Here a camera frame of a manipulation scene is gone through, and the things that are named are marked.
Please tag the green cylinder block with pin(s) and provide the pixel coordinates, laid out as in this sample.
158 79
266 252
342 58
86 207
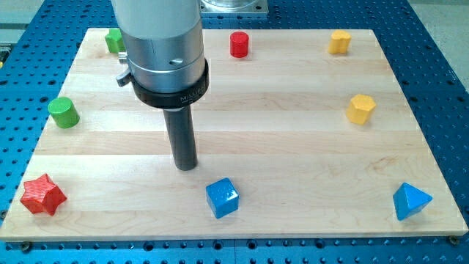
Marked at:
63 112

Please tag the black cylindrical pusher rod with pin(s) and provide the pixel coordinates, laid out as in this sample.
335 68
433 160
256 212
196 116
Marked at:
179 124

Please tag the yellow heart block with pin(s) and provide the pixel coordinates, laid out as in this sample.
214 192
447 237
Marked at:
339 42

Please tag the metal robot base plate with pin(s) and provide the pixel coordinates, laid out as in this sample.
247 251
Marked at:
234 7

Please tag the red cylinder block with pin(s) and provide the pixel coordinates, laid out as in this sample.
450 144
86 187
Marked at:
239 44

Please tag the red star block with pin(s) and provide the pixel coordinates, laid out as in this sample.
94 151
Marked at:
42 195

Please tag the green star block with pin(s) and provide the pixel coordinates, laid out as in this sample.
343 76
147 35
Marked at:
114 41

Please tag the wooden board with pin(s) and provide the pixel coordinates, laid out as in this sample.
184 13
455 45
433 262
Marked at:
274 123

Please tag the blue triangular prism block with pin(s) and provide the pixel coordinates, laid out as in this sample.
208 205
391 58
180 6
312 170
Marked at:
409 200

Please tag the blue perforated table plate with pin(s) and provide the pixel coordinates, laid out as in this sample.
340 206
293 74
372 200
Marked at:
36 70

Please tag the blue cube block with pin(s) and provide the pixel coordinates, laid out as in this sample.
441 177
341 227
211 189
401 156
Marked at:
222 197

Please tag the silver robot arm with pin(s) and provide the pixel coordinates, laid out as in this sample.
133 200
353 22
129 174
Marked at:
164 51

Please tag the yellow hexagon block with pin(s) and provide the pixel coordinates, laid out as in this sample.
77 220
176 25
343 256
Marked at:
360 109

